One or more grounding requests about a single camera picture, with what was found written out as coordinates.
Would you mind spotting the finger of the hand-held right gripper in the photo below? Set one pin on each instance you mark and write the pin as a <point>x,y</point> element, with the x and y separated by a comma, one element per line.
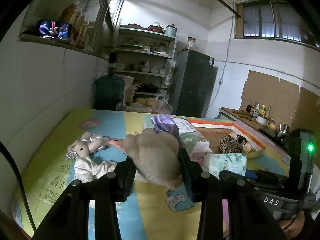
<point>265,177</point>

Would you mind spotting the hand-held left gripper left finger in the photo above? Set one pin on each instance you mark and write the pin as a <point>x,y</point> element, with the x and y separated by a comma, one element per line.
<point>128,173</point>

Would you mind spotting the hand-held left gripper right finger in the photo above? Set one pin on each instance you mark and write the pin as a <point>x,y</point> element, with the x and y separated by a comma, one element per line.
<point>184,166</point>

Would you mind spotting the beige plush toy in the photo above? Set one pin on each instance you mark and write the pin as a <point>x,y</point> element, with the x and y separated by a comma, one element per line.
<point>152,155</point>

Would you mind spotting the shallow cardboard box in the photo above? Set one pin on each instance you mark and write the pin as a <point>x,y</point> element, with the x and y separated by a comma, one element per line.
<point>212,137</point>

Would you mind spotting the green floral tissue pack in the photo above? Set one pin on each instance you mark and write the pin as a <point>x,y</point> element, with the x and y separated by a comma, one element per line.
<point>226,163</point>

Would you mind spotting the person's right forearm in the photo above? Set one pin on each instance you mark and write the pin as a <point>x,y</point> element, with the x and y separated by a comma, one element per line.
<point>295,227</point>

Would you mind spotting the pink soft toy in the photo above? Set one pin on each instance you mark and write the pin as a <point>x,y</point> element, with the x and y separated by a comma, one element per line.
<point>116,145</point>

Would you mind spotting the leopard print soft toy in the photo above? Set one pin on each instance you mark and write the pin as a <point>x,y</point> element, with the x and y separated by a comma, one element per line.
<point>228,145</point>

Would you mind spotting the pale green tissue pack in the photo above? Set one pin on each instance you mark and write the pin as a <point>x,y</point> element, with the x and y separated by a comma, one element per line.
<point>197,143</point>

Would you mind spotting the metal kettle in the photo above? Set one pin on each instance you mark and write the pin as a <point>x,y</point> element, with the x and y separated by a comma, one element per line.
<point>282,130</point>

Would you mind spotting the black gas stove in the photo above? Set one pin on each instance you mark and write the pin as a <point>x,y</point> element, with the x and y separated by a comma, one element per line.
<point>271,135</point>

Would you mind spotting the white lace cloth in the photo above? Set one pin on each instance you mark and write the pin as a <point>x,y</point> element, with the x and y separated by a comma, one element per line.
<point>90,168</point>

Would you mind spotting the purple satin pouch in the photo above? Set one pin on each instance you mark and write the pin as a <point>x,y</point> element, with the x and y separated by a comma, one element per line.
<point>163,125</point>

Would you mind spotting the grey bunny plush toy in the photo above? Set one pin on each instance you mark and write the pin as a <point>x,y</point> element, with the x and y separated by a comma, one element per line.
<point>83,146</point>

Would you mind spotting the white bowl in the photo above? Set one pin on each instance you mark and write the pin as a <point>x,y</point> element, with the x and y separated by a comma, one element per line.
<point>262,120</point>

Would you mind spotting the row of condiment bottles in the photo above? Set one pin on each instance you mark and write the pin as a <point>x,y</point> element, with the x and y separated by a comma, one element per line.
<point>260,110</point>

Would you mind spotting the clear plastic bag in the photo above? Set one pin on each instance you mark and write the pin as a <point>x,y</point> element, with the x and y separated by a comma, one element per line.
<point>163,106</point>

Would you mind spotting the kitchen counter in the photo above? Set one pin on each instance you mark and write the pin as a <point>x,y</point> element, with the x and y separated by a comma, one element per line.
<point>237,115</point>

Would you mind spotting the colourful printed blanket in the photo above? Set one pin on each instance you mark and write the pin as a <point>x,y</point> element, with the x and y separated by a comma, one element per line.
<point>55,175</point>

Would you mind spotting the blue water jug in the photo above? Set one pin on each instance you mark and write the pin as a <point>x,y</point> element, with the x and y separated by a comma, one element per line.
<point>108,92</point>

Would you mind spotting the dark refrigerator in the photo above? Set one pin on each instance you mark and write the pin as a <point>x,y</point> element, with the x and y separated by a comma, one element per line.
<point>191,82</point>

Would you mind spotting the metal shelf rack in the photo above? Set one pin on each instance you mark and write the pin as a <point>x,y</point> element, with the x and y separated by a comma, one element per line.
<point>146,55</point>

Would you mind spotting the jar with red lid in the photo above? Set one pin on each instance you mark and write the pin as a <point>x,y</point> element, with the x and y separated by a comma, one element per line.
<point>191,43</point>

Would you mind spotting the teal lidded pot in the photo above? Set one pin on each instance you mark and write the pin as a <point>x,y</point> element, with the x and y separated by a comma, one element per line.
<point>171,30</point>

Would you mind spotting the barred window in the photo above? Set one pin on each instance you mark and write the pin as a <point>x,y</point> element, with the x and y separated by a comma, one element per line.
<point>272,21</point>

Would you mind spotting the red lidded pot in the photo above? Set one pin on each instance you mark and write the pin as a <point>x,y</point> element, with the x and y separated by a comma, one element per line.
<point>156,27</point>

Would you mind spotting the row of oil bottles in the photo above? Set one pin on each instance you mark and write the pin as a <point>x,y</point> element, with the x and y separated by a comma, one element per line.
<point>75,25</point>

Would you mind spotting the phone with lit screen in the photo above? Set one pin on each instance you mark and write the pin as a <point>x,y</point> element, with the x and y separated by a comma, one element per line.
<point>53,30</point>

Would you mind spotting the cardboard wall sheets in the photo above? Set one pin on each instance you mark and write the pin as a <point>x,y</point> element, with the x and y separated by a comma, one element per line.
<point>275,97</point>

